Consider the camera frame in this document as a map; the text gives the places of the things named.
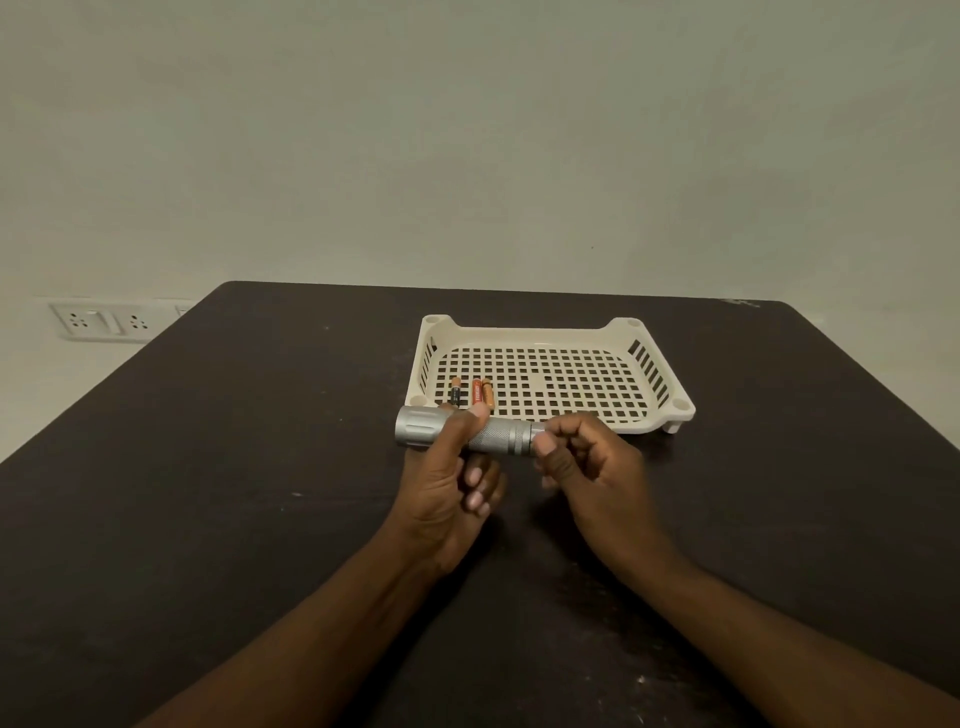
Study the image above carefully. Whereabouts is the white wall socket panel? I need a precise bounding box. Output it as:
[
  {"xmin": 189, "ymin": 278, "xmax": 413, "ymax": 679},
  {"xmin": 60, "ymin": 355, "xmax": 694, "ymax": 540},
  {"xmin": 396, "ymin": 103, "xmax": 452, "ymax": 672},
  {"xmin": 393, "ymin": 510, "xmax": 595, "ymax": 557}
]
[{"xmin": 48, "ymin": 298, "xmax": 198, "ymax": 342}]

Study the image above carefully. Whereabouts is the person's left forearm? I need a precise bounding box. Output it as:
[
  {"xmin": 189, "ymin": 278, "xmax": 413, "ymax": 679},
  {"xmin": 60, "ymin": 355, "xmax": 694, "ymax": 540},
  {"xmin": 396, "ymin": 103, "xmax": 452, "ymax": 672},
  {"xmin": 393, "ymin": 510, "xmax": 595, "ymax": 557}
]
[{"xmin": 135, "ymin": 525, "xmax": 459, "ymax": 728}]

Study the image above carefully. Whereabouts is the person's right hand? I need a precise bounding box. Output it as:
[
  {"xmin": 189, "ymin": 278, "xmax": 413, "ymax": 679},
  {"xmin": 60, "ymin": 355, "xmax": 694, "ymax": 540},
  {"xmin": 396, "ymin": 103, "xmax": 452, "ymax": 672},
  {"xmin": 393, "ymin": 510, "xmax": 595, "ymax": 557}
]
[{"xmin": 531, "ymin": 411, "xmax": 680, "ymax": 585}]

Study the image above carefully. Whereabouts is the person's left hand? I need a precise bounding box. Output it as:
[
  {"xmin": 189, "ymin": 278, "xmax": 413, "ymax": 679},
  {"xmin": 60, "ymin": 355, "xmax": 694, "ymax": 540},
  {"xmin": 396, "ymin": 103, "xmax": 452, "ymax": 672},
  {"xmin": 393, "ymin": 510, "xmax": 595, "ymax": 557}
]
[{"xmin": 389, "ymin": 403, "xmax": 508, "ymax": 576}]

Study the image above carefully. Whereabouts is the silver metal flashlight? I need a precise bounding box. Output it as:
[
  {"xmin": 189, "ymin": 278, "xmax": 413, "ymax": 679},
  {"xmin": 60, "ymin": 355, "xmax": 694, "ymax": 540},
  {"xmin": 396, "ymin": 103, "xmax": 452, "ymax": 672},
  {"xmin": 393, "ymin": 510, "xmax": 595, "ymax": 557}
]
[{"xmin": 394, "ymin": 405, "xmax": 549, "ymax": 459}]

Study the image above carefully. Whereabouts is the cream perforated plastic tray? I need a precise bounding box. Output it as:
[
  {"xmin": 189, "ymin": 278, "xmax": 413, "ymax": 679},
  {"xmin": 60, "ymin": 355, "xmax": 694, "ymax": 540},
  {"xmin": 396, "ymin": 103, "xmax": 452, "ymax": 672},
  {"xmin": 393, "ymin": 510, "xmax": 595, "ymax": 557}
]
[{"xmin": 405, "ymin": 314, "xmax": 697, "ymax": 436}]

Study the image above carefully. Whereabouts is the person's right forearm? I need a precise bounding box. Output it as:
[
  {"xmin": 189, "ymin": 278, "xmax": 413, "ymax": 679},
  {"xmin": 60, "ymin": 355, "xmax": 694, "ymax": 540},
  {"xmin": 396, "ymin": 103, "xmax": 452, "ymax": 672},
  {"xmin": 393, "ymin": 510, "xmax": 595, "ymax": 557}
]
[{"xmin": 622, "ymin": 551, "xmax": 960, "ymax": 728}]

